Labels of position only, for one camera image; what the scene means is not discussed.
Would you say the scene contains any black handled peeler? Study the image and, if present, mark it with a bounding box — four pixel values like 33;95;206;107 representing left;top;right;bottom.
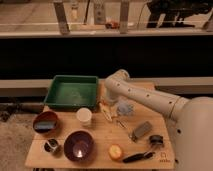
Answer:
122;152;155;163

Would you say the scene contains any green plastic tray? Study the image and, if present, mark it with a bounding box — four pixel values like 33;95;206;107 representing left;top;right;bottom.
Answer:
44;75;98;109

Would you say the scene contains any orange fruit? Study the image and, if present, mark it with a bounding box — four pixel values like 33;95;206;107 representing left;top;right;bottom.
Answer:
108;144;123;161

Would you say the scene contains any blue sponge in bowl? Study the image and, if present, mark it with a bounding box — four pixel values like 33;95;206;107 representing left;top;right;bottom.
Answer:
34;123;54;131

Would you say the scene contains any grey rectangular block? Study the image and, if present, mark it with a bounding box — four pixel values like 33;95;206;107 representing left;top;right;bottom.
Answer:
132;121;152;139

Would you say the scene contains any dark purple bowl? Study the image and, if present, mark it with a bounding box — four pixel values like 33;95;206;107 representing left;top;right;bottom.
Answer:
64;130;94;162

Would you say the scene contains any black tape roll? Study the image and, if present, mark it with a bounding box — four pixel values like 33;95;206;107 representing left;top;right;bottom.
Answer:
149;135;164;147

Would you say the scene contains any wooden folding table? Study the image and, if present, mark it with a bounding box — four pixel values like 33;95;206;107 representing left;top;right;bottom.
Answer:
24;81;178;170

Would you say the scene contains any white paper cup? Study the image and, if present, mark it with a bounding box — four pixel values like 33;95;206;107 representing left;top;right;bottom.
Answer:
76;108;92;126

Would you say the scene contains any small metal can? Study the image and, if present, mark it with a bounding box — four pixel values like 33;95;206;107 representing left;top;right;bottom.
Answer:
44;139;59;154

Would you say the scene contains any brown wooden bowl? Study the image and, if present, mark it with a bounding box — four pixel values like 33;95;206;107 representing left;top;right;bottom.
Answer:
33;111;58;134

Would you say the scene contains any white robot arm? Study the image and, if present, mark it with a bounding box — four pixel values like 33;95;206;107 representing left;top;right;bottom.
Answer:
104;69;213;171

